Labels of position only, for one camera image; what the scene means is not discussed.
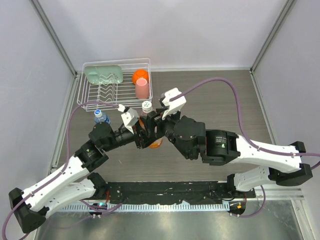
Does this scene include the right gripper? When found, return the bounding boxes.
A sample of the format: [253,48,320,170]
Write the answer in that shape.
[141,106,193,161]

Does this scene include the orange drink bottle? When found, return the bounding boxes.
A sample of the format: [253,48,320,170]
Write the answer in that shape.
[139,107,163,149]

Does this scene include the blue label water bottle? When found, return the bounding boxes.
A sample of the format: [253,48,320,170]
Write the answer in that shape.
[94,111,111,124]

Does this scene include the white blue bottle cap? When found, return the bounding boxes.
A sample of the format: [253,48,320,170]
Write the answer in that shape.
[94,109,103,118]

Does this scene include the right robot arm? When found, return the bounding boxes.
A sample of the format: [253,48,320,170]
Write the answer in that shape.
[155,112,313,198]

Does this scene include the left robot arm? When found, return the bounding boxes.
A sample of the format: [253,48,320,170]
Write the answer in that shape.
[8,121,158,234]

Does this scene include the pink cup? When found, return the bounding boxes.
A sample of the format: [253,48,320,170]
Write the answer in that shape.
[135,78,150,100]

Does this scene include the orange bowl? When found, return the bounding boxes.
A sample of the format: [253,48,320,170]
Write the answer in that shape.
[131,69,149,85]

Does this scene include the green plastic tray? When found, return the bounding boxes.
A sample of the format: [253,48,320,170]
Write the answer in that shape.
[84,65,124,85]

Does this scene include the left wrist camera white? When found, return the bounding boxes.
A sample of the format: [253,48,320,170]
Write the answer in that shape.
[117,104,139,134]

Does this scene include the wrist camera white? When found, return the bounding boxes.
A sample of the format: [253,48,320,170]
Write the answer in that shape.
[159,87,187,120]
[117,104,139,134]

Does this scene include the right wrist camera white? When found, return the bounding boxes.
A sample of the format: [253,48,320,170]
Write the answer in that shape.
[159,87,187,120]

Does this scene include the white wire dish rack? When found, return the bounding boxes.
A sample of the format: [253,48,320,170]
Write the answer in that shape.
[76,58,153,112]

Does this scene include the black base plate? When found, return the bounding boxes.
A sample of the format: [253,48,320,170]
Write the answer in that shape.
[82,180,251,206]

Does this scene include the white slotted cable duct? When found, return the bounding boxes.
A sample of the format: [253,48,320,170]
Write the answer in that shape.
[59,201,230,213]

